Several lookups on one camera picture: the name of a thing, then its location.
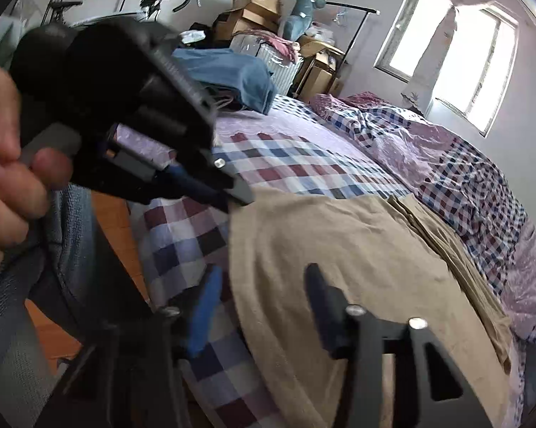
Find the metal clothes rack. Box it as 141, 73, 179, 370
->
323, 0, 381, 70

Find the checkered bed sheet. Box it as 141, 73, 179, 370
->
127, 96, 525, 428

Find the pink cloth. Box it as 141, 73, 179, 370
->
236, 29, 301, 62

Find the blue plush toy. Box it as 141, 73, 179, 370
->
278, 0, 327, 42

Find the tan fleece garment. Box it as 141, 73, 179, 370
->
228, 185, 515, 428

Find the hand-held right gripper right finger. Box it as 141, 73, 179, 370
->
304, 263, 494, 428

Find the person's jeans leg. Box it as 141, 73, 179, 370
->
0, 183, 155, 428

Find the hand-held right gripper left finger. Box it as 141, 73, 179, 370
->
34, 264, 224, 428

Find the window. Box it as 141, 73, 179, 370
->
374, 0, 519, 138

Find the bicycle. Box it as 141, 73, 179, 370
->
47, 0, 203, 25

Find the checkered quilt with lilac lace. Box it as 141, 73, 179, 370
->
310, 91, 536, 347

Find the blue denim cloth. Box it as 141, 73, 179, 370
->
172, 48, 276, 116

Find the person's left hand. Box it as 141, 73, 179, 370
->
0, 62, 76, 272

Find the white radiator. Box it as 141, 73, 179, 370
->
230, 38, 305, 95

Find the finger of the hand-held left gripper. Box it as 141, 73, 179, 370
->
205, 154, 256, 208
154, 164, 230, 214

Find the floral window curtain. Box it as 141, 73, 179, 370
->
408, 0, 494, 87

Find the pile of cardboard boxes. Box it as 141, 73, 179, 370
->
213, 0, 345, 101

